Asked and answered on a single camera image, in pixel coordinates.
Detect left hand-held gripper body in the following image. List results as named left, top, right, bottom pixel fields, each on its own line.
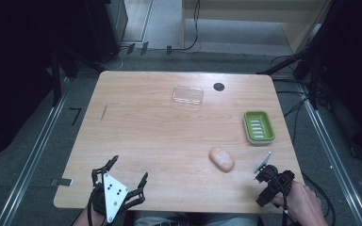
left=90, top=171, right=146, bottom=224

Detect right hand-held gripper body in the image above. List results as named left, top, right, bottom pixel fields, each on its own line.
left=253, top=151, right=296, bottom=208

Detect green soap dish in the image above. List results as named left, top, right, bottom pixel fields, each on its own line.
left=242, top=110, right=276, bottom=146

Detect pink soap bar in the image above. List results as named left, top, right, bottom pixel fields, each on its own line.
left=208, top=146, right=236, bottom=173

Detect person's right hand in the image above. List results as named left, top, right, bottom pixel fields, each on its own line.
left=271, top=180, right=323, bottom=222

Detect person's left hand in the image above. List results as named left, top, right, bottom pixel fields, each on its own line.
left=72, top=208, right=108, bottom=226

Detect silver tape strip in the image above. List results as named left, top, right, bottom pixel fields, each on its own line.
left=50, top=177, right=74, bottom=187

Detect clear plastic tray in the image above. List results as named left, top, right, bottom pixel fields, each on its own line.
left=172, top=85, right=205, bottom=108

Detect black stand legs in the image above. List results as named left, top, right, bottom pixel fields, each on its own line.
left=45, top=43, right=105, bottom=108
left=256, top=37, right=321, bottom=111

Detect black cabinet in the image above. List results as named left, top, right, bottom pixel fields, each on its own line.
left=84, top=0, right=129, bottom=64

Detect light wooden shelf unit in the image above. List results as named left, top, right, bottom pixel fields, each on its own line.
left=181, top=0, right=335, bottom=55

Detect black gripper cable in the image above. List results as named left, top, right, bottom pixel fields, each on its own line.
left=272, top=173, right=290, bottom=226

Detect black floor cables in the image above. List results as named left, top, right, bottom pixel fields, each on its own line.
left=276, top=53, right=337, bottom=226

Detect metal floor rail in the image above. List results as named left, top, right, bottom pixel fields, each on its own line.
left=301, top=90, right=362, bottom=226
left=0, top=77, right=73, bottom=226

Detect white floor cable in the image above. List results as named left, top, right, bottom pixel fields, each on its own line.
left=97, top=45, right=130, bottom=72

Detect black hanging cable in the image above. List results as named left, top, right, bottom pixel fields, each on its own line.
left=169, top=0, right=202, bottom=53

